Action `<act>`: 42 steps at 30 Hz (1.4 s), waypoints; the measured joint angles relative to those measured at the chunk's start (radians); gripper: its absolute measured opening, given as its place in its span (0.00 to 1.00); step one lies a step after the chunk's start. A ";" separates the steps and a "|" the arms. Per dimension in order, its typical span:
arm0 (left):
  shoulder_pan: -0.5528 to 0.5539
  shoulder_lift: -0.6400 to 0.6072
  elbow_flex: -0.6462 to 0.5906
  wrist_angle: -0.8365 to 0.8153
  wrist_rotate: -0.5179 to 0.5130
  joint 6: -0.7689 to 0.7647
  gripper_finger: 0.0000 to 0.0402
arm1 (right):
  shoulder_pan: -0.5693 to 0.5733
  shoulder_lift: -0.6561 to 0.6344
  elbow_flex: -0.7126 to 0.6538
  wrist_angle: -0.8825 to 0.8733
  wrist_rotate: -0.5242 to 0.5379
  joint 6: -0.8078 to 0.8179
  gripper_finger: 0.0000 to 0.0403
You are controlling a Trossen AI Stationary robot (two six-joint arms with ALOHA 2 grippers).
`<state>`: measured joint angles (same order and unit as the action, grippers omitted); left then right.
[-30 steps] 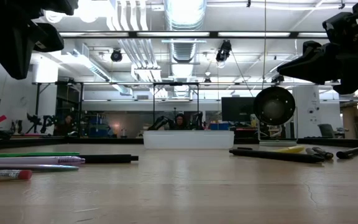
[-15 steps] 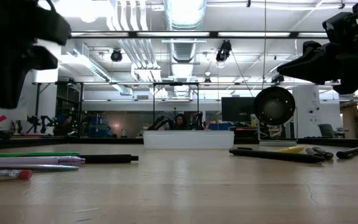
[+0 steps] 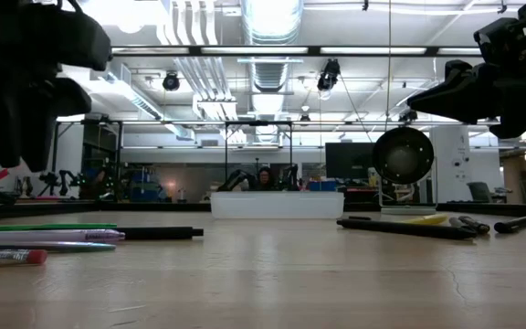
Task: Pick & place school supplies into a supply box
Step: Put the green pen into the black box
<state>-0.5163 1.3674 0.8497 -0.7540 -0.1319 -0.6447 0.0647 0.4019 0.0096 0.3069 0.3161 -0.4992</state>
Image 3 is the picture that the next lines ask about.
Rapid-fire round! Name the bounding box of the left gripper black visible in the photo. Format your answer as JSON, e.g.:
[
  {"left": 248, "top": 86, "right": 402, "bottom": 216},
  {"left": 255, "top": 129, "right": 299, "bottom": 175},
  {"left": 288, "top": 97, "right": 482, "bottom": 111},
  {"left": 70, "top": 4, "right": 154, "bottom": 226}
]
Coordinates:
[{"left": 0, "top": 72, "right": 93, "bottom": 173}]

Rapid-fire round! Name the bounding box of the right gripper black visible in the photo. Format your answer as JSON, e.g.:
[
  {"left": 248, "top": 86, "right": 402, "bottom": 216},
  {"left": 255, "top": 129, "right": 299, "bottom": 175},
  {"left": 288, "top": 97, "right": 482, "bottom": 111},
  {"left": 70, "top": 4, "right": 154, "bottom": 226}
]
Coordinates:
[{"left": 406, "top": 49, "right": 526, "bottom": 141}]

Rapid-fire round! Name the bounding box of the green pen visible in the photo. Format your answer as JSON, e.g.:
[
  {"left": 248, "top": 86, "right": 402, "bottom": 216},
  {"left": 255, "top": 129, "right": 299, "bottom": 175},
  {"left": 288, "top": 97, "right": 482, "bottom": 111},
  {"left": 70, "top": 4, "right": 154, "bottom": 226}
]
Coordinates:
[{"left": 0, "top": 222, "right": 119, "bottom": 231}]

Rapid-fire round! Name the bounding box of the light purple pen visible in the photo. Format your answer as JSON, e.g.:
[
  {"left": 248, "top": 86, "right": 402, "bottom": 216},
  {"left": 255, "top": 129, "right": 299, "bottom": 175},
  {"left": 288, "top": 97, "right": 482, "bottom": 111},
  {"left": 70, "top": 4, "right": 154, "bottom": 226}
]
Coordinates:
[{"left": 0, "top": 228, "right": 127, "bottom": 245}]

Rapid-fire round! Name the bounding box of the yellow highlighter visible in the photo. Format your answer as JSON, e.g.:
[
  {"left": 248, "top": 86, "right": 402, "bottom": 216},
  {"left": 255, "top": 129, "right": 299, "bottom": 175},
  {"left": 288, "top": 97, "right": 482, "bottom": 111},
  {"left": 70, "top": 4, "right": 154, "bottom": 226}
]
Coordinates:
[{"left": 401, "top": 213, "right": 449, "bottom": 226}]

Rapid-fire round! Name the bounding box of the dark brown pen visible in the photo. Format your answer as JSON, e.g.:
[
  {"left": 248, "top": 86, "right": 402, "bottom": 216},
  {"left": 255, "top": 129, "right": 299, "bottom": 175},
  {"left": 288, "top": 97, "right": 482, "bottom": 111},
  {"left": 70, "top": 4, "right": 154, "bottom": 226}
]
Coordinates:
[{"left": 448, "top": 215, "right": 491, "bottom": 237}]

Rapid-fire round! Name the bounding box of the teal blue pen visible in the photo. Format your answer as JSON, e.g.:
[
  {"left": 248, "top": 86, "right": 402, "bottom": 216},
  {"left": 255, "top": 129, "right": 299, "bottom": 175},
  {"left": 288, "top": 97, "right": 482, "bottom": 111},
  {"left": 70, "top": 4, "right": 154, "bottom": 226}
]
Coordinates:
[{"left": 0, "top": 241, "right": 118, "bottom": 253}]

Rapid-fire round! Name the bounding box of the black marker pen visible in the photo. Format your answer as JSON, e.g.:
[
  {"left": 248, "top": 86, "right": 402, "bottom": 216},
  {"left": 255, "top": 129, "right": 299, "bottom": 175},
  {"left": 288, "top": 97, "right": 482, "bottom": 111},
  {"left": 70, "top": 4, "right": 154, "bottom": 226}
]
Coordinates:
[{"left": 493, "top": 216, "right": 526, "bottom": 235}]

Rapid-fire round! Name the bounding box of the long black printed pen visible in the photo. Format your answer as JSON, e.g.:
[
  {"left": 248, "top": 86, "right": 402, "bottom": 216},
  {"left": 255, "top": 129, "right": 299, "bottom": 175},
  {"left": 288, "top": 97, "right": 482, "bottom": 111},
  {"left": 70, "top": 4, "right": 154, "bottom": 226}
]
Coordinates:
[{"left": 336, "top": 218, "right": 479, "bottom": 241}]

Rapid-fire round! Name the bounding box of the clear plastic supply box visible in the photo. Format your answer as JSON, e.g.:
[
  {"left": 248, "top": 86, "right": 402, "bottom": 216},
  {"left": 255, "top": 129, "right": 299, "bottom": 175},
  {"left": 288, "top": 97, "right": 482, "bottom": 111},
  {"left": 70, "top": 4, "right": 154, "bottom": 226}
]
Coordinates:
[{"left": 209, "top": 190, "right": 346, "bottom": 220}]

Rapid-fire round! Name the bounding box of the white pillar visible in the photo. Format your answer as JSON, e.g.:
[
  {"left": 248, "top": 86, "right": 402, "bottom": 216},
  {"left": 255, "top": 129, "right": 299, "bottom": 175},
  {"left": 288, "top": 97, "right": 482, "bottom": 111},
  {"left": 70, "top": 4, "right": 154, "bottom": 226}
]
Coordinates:
[{"left": 428, "top": 124, "right": 472, "bottom": 205}]

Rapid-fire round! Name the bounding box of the grey office chair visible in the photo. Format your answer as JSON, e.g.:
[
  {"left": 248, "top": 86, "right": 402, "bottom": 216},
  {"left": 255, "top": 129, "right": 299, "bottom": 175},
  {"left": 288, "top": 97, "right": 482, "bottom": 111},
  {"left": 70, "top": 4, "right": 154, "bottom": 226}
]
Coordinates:
[{"left": 466, "top": 181, "right": 496, "bottom": 204}]

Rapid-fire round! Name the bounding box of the black monitor screen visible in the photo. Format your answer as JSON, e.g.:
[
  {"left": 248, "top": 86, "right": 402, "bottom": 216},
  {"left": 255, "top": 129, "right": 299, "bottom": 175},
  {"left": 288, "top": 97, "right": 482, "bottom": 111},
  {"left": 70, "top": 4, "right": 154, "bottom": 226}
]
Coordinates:
[{"left": 325, "top": 142, "right": 376, "bottom": 181}]

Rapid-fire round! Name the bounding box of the black ceiling spotlight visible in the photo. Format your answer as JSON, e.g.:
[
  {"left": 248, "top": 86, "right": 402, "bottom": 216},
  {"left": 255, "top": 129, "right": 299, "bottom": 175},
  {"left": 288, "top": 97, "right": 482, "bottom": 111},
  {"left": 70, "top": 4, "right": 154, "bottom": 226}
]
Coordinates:
[{"left": 162, "top": 70, "right": 182, "bottom": 92}]

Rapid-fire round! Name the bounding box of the blue storage bin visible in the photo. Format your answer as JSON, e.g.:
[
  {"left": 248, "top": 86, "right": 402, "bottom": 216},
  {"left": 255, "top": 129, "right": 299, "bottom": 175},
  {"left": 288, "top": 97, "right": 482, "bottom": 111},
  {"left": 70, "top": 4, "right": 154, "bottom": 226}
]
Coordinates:
[{"left": 307, "top": 179, "right": 338, "bottom": 193}]

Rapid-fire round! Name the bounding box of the person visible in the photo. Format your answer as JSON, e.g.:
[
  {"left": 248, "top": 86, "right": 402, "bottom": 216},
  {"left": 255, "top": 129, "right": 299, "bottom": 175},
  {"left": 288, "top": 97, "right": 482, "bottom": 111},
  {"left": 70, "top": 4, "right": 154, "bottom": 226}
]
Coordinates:
[{"left": 244, "top": 165, "right": 283, "bottom": 192}]

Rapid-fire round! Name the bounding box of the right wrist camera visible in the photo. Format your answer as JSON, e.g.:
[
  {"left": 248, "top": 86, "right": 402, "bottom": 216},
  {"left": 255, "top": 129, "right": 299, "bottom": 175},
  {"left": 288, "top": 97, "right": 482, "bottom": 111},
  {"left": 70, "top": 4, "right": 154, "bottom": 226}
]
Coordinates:
[{"left": 472, "top": 17, "right": 526, "bottom": 65}]

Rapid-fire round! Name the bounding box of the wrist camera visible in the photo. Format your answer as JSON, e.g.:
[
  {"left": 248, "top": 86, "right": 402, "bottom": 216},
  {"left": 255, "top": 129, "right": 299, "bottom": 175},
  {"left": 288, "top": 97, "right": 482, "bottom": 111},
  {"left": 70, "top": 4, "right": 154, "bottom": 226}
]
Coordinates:
[
  {"left": 472, "top": 17, "right": 526, "bottom": 65},
  {"left": 0, "top": 0, "right": 112, "bottom": 72}
]

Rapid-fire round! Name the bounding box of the thin hanging cable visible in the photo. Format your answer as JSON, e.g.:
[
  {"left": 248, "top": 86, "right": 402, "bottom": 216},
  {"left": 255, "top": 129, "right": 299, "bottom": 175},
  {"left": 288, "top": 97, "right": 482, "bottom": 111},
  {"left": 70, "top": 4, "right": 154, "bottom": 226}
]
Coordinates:
[{"left": 384, "top": 0, "right": 394, "bottom": 133}]

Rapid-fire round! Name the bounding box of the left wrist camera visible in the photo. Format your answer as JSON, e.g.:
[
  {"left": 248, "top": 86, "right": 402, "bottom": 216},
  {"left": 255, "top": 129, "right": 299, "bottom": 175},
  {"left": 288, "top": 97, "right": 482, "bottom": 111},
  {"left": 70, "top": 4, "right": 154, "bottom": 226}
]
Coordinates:
[{"left": 0, "top": 0, "right": 112, "bottom": 72}]

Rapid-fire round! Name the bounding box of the black aluminium table frame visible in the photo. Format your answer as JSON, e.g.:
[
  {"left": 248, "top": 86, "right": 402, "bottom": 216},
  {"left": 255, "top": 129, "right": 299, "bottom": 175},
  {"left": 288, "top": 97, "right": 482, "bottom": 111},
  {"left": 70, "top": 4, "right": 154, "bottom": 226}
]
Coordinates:
[{"left": 0, "top": 199, "right": 526, "bottom": 221}]

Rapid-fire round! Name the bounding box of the black overhead camera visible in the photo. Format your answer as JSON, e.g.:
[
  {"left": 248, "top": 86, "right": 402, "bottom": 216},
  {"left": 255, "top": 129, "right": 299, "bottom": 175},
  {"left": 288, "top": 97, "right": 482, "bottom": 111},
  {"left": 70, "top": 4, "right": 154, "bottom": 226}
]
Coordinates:
[{"left": 316, "top": 58, "right": 342, "bottom": 92}]

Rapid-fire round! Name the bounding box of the black overhead frame bar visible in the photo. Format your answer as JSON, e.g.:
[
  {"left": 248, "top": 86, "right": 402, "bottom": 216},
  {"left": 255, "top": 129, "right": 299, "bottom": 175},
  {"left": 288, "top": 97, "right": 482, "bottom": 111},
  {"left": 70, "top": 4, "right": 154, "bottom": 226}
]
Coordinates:
[{"left": 110, "top": 44, "right": 483, "bottom": 58}]

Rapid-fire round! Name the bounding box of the black background rig frame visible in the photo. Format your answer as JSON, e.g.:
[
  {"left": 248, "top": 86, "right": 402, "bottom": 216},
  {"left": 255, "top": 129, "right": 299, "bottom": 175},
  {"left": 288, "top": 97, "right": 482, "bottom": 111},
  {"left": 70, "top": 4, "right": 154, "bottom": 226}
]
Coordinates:
[{"left": 223, "top": 120, "right": 294, "bottom": 184}]

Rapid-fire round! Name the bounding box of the silver ventilation duct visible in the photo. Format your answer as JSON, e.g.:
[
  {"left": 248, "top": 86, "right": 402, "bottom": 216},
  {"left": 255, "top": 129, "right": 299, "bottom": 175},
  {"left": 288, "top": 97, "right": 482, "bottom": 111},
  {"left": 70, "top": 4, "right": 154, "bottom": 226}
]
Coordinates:
[{"left": 239, "top": 0, "right": 305, "bottom": 93}]

